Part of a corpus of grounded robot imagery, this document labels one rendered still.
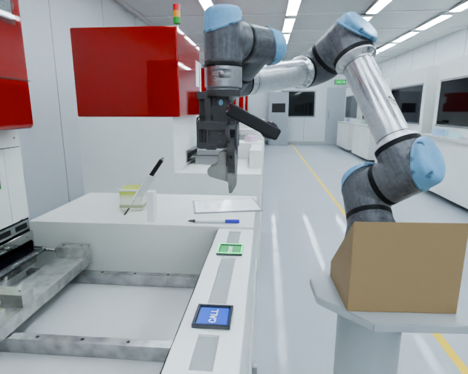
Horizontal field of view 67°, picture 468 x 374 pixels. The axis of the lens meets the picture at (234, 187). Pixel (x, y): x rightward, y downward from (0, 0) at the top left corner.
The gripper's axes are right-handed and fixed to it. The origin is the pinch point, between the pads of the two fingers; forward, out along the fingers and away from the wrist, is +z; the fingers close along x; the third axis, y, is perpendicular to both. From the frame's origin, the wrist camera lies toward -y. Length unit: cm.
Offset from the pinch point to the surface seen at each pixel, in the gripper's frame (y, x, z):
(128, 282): 28.1, -8.0, 27.6
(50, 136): 207, -262, 10
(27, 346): 37.0, 19.0, 27.0
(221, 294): 0.5, 18.5, 14.9
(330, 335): -46, -109, 111
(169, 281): 17.5, -7.9, 26.9
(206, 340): 1.1, 30.8, 14.9
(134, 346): 16.5, 19.0, 25.6
